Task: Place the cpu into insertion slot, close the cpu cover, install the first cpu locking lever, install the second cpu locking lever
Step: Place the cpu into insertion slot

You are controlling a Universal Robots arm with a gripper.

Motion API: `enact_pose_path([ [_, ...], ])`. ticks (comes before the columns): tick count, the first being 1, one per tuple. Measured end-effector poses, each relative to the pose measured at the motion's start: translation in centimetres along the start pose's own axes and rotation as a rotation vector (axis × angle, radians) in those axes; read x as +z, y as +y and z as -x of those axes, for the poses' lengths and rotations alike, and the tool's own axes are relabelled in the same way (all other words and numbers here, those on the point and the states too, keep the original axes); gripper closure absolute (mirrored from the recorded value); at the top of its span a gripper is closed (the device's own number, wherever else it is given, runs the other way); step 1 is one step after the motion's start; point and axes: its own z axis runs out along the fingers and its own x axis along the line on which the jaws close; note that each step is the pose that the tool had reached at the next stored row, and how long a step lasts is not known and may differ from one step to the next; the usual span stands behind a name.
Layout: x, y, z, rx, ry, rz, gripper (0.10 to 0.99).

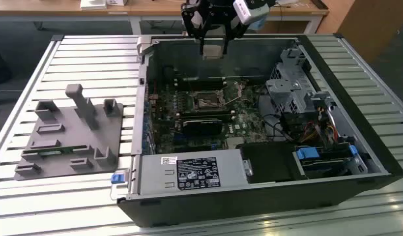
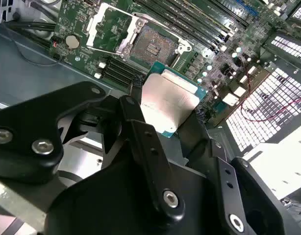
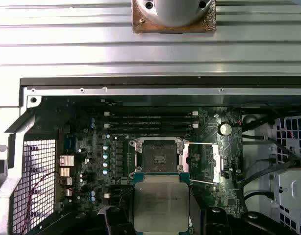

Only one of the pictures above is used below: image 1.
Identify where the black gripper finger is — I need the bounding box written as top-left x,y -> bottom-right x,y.
220,14 -> 248,57
180,0 -> 207,56

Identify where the silver CPU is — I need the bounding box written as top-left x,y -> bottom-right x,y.
203,44 -> 224,60

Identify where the metal socket cover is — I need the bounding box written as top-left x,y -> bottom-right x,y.
220,79 -> 250,106

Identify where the black RAM slot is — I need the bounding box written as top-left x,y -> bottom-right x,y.
187,84 -> 226,90
182,111 -> 231,116
187,78 -> 224,85

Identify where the CPU socket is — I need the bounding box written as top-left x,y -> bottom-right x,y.
191,90 -> 230,111

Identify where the black expansion slot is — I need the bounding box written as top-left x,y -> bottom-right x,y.
174,145 -> 214,152

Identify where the black plastic cover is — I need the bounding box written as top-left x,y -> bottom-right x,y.
238,142 -> 303,184

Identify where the grey case release latch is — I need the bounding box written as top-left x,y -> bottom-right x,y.
136,35 -> 156,57

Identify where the white flat object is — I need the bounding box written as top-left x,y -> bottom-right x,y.
275,0 -> 308,7

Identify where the metal disk bay cage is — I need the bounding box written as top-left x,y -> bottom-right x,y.
266,48 -> 330,114

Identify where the green motherboard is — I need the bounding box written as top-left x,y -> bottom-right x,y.
144,75 -> 274,156

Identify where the black graphics card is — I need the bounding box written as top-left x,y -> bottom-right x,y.
180,118 -> 224,135

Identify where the small silver heatsink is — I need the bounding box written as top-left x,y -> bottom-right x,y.
227,137 -> 247,148

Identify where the wooden desk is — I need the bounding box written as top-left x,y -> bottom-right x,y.
0,0 -> 330,35

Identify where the wooden cabinet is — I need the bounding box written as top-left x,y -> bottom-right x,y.
322,0 -> 403,64

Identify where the blue disk carrier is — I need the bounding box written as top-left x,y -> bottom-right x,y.
295,146 -> 320,163

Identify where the grey parts rack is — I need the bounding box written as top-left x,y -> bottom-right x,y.
12,83 -> 126,181

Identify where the grey power supply unit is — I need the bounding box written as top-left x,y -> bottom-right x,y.
135,149 -> 254,196

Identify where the blue case latch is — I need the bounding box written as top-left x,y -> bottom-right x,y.
111,172 -> 128,184

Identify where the black PC case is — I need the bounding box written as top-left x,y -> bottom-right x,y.
118,33 -> 403,228

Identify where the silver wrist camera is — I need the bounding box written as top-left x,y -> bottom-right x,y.
234,0 -> 272,25

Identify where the black cable bundle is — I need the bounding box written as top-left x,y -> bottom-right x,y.
262,113 -> 304,145

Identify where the coloured power wire bundle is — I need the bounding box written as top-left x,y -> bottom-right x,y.
299,119 -> 340,144

